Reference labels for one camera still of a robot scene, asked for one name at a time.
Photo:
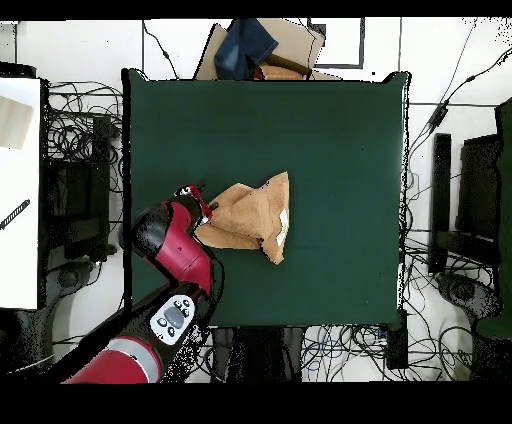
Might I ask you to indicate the peach terry towel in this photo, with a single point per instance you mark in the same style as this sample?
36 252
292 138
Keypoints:
248 220

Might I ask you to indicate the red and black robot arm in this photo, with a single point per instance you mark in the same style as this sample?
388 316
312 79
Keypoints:
172 256

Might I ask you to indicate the dark green table cloth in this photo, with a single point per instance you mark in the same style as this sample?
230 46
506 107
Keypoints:
280 140

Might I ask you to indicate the black equipment stand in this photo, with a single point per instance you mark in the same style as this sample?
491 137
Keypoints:
100 140

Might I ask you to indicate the orange cloth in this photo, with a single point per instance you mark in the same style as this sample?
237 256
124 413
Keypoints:
280 74

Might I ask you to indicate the office chair base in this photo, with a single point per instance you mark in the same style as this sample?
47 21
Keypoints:
68 278
464 292

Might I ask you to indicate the blue jeans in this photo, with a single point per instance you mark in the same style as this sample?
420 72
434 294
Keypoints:
240 48

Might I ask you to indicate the black striped tool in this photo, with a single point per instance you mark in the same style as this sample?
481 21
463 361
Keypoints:
16 213

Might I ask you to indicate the brown cardboard box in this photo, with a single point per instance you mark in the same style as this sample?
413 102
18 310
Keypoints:
296 40

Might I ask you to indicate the white table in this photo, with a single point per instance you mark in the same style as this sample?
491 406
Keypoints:
20 260

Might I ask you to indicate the beige block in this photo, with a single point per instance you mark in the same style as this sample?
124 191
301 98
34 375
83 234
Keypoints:
14 124

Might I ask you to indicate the black panel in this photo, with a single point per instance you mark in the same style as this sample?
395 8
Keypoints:
478 188

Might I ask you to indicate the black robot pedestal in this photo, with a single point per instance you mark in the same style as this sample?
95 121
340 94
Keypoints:
260 356

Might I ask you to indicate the black square floor frame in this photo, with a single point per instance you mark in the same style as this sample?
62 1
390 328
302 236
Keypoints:
362 40

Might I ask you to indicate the black upright post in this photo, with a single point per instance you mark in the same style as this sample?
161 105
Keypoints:
440 180

